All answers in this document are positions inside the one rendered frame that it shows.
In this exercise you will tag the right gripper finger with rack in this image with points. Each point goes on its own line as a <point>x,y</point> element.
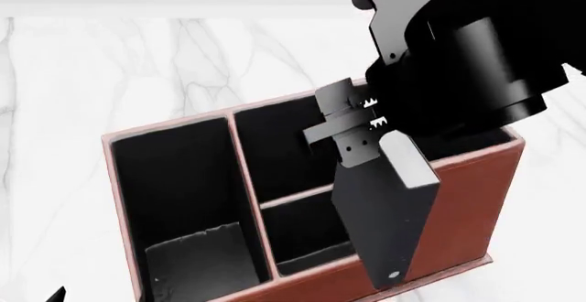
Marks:
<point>341,99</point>

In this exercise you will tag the right gripper finger with plate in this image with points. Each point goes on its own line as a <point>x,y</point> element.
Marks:
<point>357,147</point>

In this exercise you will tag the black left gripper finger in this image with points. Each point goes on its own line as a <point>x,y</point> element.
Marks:
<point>57,296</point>

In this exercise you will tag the brown leather caddy, black compartments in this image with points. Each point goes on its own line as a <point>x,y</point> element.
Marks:
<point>467,212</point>

